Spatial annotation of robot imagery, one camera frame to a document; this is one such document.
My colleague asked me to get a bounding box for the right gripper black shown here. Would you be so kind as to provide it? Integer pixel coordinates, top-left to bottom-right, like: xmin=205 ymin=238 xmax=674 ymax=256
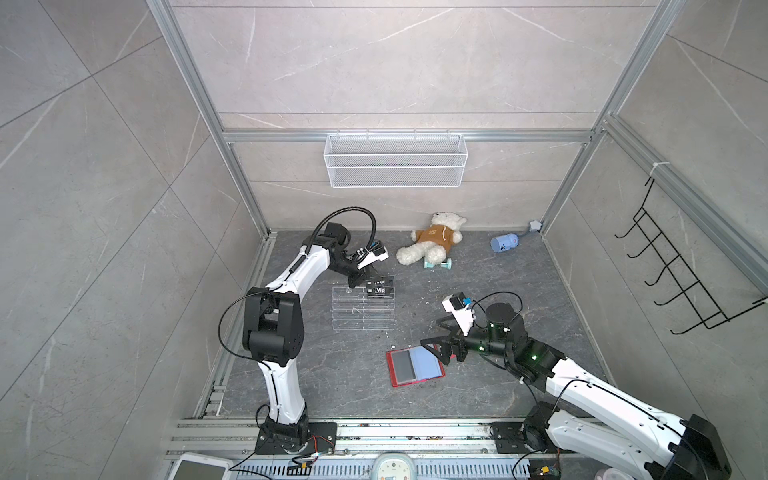
xmin=421 ymin=313 xmax=513 ymax=366

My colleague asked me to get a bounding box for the black VIP credit card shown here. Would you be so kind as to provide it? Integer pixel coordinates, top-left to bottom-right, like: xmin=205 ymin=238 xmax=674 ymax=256
xmin=366 ymin=287 xmax=395 ymax=299

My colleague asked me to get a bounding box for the clear acrylic organizer tray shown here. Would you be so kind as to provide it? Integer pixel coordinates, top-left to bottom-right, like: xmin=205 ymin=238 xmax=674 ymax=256
xmin=331 ymin=286 xmax=396 ymax=332

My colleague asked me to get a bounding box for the red leather card holder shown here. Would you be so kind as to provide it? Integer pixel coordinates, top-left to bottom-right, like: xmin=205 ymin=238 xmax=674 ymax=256
xmin=386 ymin=346 xmax=445 ymax=388

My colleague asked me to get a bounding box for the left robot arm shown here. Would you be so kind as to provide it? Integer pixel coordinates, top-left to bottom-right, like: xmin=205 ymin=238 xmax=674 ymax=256
xmin=232 ymin=206 xmax=389 ymax=453

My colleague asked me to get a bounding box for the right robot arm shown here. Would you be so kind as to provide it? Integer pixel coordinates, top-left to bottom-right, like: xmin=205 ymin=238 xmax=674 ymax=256
xmin=421 ymin=299 xmax=732 ymax=479

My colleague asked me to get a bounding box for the grey card in holder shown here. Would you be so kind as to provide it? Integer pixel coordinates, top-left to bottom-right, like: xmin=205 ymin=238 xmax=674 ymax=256
xmin=390 ymin=350 xmax=416 ymax=385

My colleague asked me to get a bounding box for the white teddy bear orange shirt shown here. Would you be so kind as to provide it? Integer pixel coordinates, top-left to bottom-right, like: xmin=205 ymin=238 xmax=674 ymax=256
xmin=396 ymin=212 xmax=467 ymax=266

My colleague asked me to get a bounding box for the blue cylindrical cup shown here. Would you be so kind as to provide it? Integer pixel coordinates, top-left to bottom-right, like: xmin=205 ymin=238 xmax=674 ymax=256
xmin=490 ymin=233 xmax=519 ymax=253

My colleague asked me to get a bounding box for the white round timer device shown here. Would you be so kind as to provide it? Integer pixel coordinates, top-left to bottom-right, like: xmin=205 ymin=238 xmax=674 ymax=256
xmin=370 ymin=452 xmax=417 ymax=480

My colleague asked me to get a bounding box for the pink white round object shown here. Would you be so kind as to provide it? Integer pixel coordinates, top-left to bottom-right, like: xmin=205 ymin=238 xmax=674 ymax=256
xmin=596 ymin=468 xmax=634 ymax=480

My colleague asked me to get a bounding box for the white tablet device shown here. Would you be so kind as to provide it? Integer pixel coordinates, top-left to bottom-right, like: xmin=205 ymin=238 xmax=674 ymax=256
xmin=168 ymin=453 xmax=238 ymax=480

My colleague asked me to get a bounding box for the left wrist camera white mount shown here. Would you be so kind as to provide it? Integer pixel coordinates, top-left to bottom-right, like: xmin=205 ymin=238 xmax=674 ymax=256
xmin=354 ymin=240 xmax=389 ymax=270

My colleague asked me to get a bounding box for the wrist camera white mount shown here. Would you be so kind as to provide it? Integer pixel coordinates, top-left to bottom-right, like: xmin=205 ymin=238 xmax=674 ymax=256
xmin=442 ymin=292 xmax=476 ymax=336
xmin=354 ymin=240 xmax=389 ymax=270

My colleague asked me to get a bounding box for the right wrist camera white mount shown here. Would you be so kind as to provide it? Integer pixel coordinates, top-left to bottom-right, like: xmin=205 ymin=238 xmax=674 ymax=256
xmin=442 ymin=292 xmax=476 ymax=336

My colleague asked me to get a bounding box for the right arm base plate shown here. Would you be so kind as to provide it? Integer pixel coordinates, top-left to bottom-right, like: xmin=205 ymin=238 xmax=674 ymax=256
xmin=489 ymin=421 xmax=558 ymax=454

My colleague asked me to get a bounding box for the white wire mesh basket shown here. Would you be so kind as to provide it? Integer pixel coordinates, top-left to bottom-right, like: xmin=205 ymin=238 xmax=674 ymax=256
xmin=323 ymin=133 xmax=469 ymax=189

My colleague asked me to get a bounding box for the aluminium front rail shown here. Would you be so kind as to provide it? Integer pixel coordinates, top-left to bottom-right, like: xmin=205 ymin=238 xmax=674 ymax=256
xmin=161 ymin=418 xmax=664 ymax=460

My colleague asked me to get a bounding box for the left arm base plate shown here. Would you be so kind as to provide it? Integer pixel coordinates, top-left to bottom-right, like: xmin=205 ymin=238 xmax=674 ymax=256
xmin=255 ymin=419 xmax=338 ymax=456

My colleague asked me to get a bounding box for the black wire hook rack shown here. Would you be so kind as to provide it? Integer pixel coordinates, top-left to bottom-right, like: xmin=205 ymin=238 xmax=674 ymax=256
xmin=614 ymin=178 xmax=767 ymax=336

